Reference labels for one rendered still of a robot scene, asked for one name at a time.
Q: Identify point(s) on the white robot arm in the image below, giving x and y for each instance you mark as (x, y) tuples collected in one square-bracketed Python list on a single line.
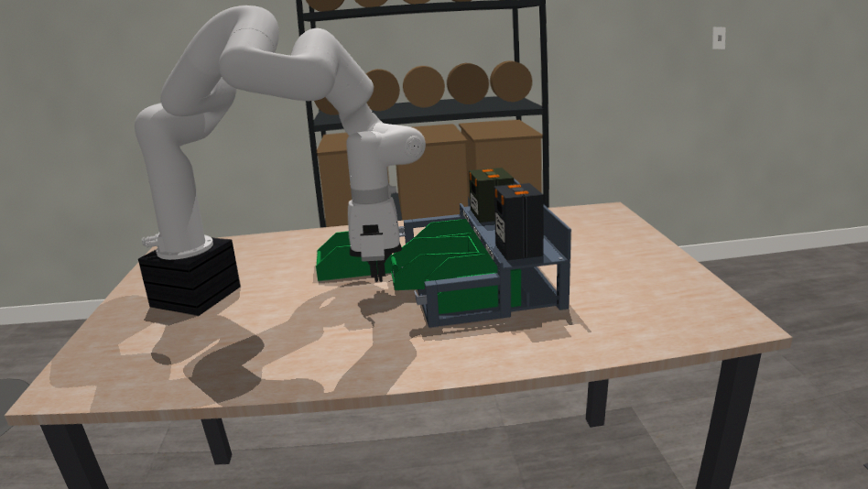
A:
[(246, 64)]

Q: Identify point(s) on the dark grey metal shelf rack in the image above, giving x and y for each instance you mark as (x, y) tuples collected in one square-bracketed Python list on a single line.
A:
[(557, 247)]

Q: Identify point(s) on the green bin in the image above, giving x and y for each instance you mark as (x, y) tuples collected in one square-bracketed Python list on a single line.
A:
[(452, 228), (334, 260), (420, 256), (472, 298)]

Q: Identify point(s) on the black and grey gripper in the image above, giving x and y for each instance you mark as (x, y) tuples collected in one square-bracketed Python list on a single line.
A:
[(383, 214)]

